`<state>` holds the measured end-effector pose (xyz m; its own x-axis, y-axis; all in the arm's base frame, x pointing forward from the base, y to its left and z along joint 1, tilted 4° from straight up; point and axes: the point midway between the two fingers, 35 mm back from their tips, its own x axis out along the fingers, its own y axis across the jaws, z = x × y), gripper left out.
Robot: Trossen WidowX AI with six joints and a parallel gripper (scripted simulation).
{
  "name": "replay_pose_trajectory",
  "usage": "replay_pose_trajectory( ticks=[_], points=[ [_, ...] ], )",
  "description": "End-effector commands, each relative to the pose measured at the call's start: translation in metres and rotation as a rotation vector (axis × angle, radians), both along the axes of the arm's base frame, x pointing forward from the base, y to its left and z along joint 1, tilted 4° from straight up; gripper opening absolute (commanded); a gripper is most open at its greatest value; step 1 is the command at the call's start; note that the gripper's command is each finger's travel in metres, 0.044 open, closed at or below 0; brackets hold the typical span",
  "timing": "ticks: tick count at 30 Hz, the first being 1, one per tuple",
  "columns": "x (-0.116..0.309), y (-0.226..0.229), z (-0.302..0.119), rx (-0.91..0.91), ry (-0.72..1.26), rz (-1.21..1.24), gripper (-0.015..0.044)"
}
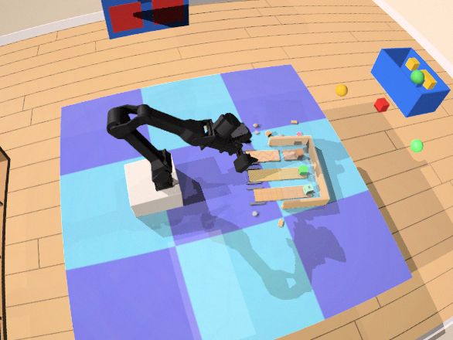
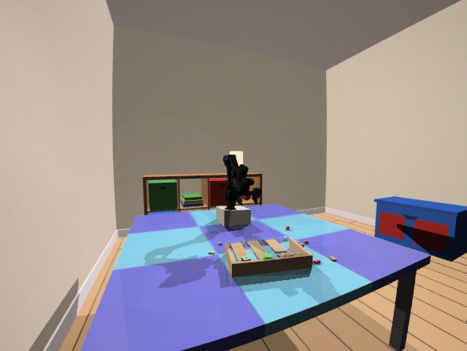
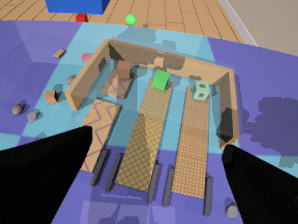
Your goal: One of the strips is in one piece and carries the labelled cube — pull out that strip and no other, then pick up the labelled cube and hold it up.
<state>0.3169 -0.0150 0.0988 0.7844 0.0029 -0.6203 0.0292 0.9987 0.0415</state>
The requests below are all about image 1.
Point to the tan flat strip with pink zigzag pattern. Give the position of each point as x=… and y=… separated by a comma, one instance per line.
x=262, y=156

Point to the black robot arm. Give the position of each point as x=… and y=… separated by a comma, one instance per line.
x=191, y=131

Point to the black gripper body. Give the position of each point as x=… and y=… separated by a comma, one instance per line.
x=243, y=160

